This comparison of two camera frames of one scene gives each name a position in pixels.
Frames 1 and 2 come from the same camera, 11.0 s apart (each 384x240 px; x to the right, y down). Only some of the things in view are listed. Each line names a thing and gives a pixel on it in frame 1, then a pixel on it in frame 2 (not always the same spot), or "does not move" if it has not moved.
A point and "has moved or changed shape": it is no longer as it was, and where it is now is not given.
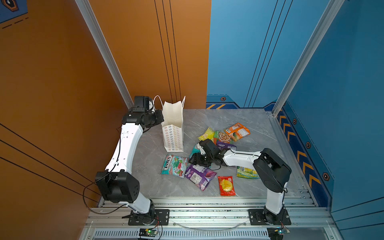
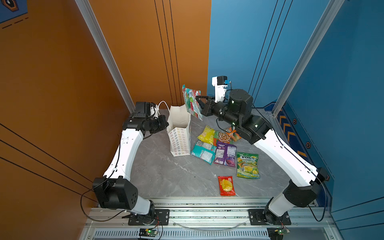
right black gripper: [196, 160] -> [208, 108]
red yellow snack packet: [226, 186] does not move
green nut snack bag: [223, 136] does not move
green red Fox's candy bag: [175, 166] -> [192, 105]
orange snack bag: [237, 131] does not move
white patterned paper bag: [172, 125] has moved or changed shape
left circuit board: [150, 232] does not move
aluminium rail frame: [207, 219] does not move
